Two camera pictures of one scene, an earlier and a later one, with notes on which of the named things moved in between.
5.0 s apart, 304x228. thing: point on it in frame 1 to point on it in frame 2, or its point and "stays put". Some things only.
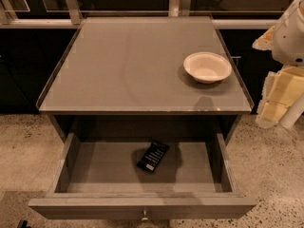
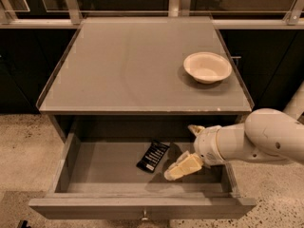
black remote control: (151, 160) stays put
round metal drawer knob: (144, 216) stays put
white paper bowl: (206, 66) stays put
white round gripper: (289, 40) to (206, 145)
